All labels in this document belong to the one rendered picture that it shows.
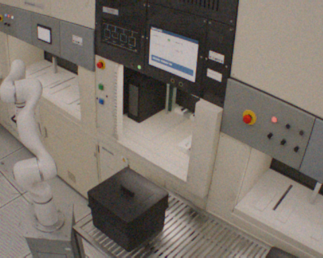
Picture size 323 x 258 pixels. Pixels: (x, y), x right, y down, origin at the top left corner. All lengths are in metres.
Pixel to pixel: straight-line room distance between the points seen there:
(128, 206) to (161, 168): 0.51
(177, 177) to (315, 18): 1.22
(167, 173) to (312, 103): 1.02
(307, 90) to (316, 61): 0.14
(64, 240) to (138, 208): 0.48
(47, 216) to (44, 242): 0.17
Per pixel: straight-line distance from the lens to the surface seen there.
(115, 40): 2.01
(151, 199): 1.74
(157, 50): 1.81
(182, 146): 2.24
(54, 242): 1.95
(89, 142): 2.58
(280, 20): 1.43
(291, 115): 1.52
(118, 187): 1.79
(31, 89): 1.70
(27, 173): 1.70
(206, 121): 1.70
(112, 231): 1.82
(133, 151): 2.25
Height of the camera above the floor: 2.25
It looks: 34 degrees down
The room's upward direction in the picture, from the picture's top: 4 degrees clockwise
